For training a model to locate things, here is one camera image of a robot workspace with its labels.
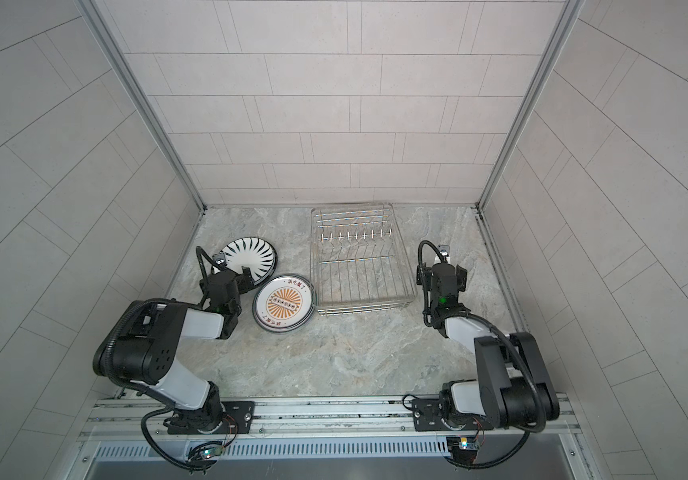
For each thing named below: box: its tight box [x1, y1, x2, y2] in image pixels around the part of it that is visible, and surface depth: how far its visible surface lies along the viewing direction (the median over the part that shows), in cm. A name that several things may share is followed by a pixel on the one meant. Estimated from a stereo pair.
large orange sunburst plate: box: [252, 274, 317, 333], surface depth 89 cm
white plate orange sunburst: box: [252, 274, 318, 333], surface depth 89 cm
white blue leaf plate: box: [222, 237, 278, 286], surface depth 101 cm
